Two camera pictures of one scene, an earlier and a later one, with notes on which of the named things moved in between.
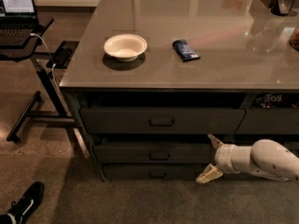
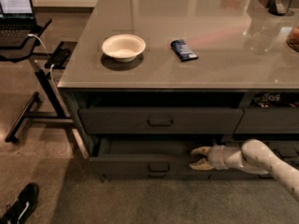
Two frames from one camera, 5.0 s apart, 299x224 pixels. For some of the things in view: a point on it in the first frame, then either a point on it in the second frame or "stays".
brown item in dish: x=293 y=40 stays
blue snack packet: x=184 y=50 stays
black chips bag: x=276 y=100 stays
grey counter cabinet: x=154 y=71 stays
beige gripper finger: x=215 y=141 to x=201 y=149
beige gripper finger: x=210 y=173 to x=202 y=164
